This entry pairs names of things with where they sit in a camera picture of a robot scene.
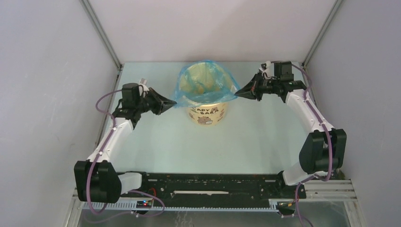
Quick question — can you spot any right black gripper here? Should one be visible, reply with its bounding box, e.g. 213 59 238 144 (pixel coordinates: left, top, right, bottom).
235 71 279 102

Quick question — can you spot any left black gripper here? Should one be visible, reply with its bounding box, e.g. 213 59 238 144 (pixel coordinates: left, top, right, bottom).
136 88 176 116

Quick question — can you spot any yellow capybara trash bin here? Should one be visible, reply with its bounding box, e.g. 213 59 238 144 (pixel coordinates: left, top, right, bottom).
187 102 228 126

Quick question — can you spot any blue plastic trash bag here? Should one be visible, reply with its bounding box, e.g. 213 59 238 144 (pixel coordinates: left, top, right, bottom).
172 60 240 108

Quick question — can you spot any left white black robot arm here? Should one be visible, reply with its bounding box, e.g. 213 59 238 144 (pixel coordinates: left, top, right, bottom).
74 83 177 203

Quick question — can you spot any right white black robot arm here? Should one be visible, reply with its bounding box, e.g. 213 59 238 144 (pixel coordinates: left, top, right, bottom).
235 61 347 198

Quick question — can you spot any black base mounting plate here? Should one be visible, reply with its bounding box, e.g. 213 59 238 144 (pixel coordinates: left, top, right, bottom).
138 173 306 209

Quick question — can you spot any left small circuit board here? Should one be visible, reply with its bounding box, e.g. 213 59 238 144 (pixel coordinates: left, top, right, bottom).
136 201 152 209

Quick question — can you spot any small circuit board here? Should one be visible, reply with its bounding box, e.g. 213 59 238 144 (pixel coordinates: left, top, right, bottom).
136 201 152 209
276 202 296 210

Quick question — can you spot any right small circuit board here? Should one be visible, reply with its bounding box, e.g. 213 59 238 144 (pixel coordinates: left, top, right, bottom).
276 202 296 210

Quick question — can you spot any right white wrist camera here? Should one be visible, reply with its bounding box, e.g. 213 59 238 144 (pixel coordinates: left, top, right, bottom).
259 61 274 79

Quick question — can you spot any white toothed cable duct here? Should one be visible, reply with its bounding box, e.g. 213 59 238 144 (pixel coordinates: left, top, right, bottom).
82 200 278 212

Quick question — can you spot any aluminium frame rail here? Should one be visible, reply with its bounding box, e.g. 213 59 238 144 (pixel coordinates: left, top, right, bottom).
72 179 358 203

